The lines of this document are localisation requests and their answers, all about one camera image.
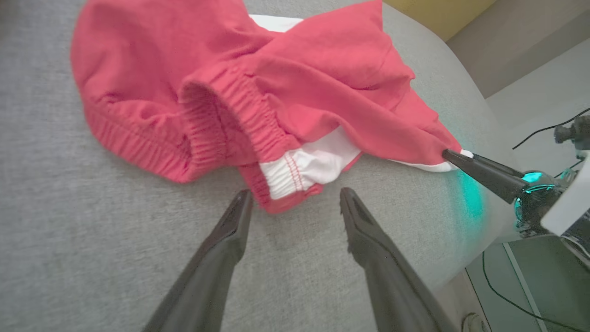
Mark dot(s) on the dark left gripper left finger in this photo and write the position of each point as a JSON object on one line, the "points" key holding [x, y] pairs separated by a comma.
{"points": [[207, 276]]}

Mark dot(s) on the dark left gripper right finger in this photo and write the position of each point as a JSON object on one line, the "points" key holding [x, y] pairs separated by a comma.
{"points": [[396, 286]]}

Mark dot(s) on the grey sofa seat cushion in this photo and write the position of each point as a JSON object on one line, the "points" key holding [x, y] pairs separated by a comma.
{"points": [[92, 240]]}

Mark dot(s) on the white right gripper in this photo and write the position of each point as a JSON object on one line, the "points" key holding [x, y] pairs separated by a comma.
{"points": [[567, 203]]}

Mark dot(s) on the red white baseball jacket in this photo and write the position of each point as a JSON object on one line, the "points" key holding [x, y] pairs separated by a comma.
{"points": [[276, 83]]}

